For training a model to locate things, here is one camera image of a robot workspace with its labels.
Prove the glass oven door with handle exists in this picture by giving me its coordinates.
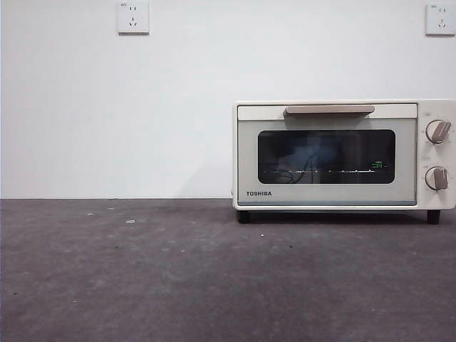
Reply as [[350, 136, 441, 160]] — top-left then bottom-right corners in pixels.
[[236, 102, 418, 207]]

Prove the blue ribbed bowl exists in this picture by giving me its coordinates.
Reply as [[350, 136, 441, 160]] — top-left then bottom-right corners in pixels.
[[284, 137, 343, 171]]

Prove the cream Toshiba toaster oven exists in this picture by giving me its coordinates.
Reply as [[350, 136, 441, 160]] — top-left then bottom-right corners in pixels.
[[232, 99, 456, 224]]

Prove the beige oven knob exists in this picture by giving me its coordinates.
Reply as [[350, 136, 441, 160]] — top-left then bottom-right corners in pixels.
[[425, 120, 452, 145], [425, 166, 450, 191]]

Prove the wire oven rack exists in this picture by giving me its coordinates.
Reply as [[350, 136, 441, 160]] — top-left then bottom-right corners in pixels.
[[262, 167, 377, 176]]

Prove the white wall socket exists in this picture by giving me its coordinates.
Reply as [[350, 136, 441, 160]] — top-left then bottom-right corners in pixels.
[[118, 1, 150, 36], [425, 3, 456, 36]]

